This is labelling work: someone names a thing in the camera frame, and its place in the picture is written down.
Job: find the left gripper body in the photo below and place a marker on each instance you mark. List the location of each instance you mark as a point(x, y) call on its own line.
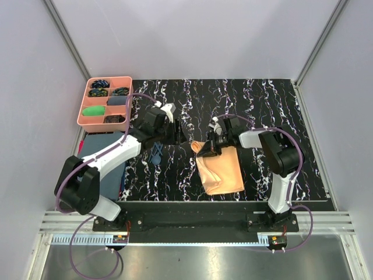
point(164, 135)

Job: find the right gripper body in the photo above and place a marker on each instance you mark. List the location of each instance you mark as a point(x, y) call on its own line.
point(222, 140)

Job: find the peach cloth napkin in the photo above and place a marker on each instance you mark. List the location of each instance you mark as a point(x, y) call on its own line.
point(221, 174)

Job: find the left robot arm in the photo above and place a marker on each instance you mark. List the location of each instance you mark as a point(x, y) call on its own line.
point(78, 185)

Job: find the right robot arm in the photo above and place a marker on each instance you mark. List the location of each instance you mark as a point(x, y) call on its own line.
point(284, 154)

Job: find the blue grey folded napkin stack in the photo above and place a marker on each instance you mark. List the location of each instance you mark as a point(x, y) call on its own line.
point(112, 184)

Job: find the blue plastic knife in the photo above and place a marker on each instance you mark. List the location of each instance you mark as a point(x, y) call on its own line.
point(153, 153)

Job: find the dark patterned cloth roll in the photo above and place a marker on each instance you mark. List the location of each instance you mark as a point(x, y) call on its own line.
point(114, 119)

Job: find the black marble pattern mat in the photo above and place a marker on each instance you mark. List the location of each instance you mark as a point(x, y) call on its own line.
point(261, 102)

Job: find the blue patterned roll right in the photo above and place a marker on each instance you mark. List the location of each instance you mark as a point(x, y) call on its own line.
point(121, 91)

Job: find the grey folded cloth in tray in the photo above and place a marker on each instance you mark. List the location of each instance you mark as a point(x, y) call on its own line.
point(117, 101)

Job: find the pink divided organizer tray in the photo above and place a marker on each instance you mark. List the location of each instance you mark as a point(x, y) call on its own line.
point(96, 124)

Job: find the blue yellow patterned roll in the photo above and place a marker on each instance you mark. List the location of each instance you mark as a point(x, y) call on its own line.
point(98, 92)

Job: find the green rolled cloth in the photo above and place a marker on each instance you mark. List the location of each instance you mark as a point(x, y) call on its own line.
point(92, 111)

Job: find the blue patterned roll top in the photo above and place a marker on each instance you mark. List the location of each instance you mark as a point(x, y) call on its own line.
point(100, 83)

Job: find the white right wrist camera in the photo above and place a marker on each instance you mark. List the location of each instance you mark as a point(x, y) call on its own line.
point(215, 126)

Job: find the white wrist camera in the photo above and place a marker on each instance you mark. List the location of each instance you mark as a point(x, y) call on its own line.
point(215, 126)
point(168, 108)

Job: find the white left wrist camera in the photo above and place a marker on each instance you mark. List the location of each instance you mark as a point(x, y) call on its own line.
point(168, 108)

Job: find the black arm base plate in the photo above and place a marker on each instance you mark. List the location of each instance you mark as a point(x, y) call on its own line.
point(251, 216)

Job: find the aluminium frame rail front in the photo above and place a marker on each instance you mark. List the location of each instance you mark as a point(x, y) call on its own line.
point(324, 223)

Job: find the left rear aluminium post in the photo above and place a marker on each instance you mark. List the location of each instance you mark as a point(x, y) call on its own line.
point(66, 37)

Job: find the aluminium post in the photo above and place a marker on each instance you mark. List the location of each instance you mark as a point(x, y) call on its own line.
point(333, 18)
point(66, 37)

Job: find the right rear aluminium post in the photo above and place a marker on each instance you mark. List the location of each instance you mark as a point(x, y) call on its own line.
point(333, 18)

